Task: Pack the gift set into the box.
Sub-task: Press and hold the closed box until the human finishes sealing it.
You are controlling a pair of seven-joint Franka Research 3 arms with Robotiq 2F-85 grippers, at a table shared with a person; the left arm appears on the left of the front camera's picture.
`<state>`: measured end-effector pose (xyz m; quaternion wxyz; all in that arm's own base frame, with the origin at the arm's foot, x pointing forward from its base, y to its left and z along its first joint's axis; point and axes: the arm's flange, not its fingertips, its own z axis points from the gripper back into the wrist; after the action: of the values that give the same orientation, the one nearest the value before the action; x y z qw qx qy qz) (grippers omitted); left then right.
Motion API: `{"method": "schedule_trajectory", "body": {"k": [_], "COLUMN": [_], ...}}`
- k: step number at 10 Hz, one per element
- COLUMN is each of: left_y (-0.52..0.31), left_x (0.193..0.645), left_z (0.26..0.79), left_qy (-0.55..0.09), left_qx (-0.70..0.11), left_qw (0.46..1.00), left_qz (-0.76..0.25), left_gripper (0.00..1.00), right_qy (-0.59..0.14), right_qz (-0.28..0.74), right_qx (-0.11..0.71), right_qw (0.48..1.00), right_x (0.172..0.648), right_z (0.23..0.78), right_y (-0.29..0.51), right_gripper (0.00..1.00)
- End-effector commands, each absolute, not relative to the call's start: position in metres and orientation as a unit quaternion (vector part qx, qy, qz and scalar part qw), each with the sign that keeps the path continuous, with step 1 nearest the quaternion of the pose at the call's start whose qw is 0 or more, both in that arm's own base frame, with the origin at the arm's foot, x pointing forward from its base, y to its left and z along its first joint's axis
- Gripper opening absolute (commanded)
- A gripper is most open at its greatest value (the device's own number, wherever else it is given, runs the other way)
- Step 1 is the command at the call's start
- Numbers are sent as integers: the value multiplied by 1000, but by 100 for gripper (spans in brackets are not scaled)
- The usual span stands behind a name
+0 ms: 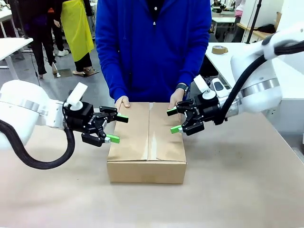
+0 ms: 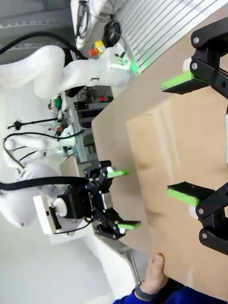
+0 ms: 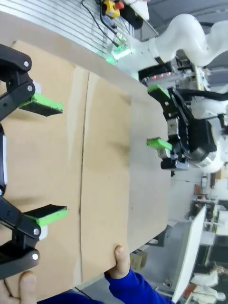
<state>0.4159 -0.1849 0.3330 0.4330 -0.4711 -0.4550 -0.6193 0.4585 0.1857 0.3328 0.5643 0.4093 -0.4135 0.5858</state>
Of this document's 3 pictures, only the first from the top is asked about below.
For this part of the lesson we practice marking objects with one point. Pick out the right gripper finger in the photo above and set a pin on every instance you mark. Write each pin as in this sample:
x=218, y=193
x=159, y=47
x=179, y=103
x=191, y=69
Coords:
x=186, y=107
x=193, y=127

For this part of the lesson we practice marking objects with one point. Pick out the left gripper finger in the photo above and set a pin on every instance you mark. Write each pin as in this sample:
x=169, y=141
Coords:
x=95, y=139
x=110, y=112

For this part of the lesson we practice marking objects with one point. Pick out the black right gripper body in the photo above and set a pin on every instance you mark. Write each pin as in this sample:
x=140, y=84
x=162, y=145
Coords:
x=207, y=109

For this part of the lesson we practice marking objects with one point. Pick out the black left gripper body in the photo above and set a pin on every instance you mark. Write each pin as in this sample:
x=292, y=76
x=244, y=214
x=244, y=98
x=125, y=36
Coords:
x=82, y=117

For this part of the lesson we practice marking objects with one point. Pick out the brown cardboard box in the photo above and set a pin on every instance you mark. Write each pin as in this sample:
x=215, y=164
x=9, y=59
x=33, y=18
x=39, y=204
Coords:
x=145, y=152

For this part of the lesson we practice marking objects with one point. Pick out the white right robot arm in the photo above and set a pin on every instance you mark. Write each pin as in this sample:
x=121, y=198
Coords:
x=261, y=78

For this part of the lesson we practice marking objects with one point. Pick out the person's left forearm blue sleeve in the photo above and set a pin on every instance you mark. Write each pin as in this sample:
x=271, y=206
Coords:
x=192, y=66

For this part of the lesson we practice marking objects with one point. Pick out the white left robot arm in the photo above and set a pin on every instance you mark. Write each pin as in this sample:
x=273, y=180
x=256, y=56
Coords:
x=23, y=111

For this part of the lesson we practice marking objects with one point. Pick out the person's right forearm blue sleeve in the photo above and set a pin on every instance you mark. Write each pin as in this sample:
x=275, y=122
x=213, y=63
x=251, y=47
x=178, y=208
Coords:
x=111, y=76

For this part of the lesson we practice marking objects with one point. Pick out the person's left hand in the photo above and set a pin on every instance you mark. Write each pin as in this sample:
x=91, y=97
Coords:
x=176, y=99

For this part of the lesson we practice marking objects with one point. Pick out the person's right hand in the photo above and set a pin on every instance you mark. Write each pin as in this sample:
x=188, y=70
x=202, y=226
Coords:
x=123, y=102

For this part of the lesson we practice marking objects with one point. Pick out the black wrist watch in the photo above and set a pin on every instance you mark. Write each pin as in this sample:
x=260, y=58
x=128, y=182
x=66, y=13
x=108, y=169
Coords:
x=182, y=88

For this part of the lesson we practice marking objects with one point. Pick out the dark floor plate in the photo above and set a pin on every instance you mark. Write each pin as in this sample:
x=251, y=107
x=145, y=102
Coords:
x=90, y=72
x=64, y=73

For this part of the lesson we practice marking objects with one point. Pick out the white table with tape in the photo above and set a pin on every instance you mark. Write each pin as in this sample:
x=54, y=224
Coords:
x=221, y=64

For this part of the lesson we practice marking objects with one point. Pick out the brown packing tape roll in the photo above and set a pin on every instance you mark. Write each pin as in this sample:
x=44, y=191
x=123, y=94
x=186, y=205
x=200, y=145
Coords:
x=220, y=49

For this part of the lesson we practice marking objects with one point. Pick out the person in blue jacket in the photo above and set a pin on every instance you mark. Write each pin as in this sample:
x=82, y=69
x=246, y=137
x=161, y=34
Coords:
x=152, y=47

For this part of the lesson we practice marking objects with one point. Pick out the figure with yellow apron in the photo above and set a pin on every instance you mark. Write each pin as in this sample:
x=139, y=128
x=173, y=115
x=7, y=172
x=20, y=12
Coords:
x=78, y=33

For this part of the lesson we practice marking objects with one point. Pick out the wooden desk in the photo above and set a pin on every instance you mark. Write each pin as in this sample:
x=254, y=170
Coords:
x=256, y=33

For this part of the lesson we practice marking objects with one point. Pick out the white background desk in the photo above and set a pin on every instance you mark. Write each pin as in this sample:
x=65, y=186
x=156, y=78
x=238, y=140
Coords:
x=224, y=20

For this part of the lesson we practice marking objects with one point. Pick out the figure in black clothes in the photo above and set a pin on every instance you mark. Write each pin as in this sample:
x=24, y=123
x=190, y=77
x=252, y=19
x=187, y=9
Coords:
x=40, y=35

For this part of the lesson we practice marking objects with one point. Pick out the black tripod pole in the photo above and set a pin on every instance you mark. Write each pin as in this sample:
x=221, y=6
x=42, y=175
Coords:
x=253, y=21

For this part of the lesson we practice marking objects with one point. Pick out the white side table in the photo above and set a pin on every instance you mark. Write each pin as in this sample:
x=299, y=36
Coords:
x=12, y=46

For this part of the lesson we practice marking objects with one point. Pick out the black bag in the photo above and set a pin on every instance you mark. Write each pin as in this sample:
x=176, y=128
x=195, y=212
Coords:
x=267, y=28

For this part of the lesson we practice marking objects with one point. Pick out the person in pink top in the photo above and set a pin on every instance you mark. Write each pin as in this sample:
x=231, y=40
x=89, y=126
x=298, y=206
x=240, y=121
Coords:
x=239, y=9

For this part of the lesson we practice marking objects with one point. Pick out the white background table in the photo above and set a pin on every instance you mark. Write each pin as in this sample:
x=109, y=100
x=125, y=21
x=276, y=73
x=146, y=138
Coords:
x=6, y=19

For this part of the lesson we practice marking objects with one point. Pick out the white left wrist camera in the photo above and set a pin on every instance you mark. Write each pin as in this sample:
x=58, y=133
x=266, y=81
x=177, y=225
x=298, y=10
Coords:
x=78, y=95

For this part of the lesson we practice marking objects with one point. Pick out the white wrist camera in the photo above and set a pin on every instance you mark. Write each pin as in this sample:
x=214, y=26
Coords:
x=78, y=95
x=202, y=85

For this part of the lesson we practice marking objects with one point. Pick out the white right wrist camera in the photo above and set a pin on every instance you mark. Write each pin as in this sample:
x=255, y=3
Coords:
x=202, y=85

